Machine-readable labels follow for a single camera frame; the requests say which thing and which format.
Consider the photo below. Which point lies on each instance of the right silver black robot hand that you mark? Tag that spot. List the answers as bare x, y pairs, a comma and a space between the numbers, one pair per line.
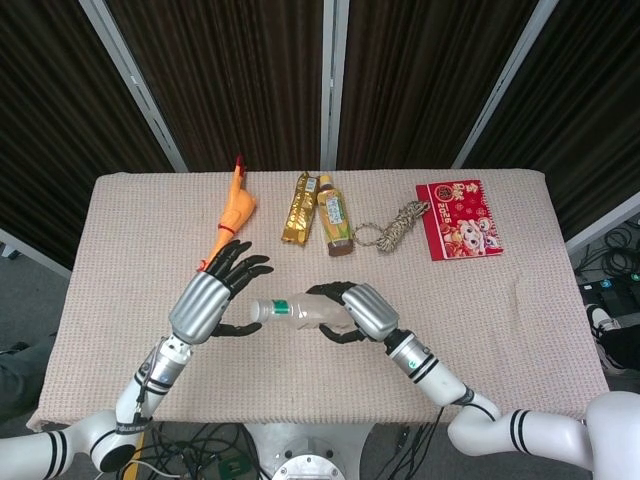
370, 310

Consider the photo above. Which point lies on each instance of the red spiral calendar notebook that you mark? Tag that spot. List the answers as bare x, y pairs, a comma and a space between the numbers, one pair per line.
460, 220

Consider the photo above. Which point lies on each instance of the white robot torso base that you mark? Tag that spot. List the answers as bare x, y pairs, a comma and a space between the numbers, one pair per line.
310, 450

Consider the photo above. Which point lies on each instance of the grey partition frame post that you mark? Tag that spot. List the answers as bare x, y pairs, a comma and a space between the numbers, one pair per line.
135, 85
505, 80
334, 85

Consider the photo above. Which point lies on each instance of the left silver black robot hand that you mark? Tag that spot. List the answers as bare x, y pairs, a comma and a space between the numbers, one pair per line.
200, 305

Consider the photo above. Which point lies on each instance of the black white shoe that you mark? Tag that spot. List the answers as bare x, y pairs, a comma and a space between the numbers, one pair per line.
602, 317

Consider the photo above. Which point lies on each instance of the orange rubber chicken toy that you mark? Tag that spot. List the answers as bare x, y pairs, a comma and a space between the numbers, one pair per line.
240, 205

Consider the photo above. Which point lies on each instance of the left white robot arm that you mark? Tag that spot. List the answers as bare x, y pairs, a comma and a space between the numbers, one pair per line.
160, 372

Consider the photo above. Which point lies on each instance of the brown tea bottle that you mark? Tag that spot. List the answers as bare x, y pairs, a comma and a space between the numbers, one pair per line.
334, 215

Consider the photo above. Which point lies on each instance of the clear plastic bottle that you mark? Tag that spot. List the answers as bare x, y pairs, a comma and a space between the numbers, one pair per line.
300, 312

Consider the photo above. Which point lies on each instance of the beige woven tablecloth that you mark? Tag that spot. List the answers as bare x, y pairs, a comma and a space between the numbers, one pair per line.
310, 380

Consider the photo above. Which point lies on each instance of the gold foil package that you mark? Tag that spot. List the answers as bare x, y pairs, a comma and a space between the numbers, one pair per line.
300, 210

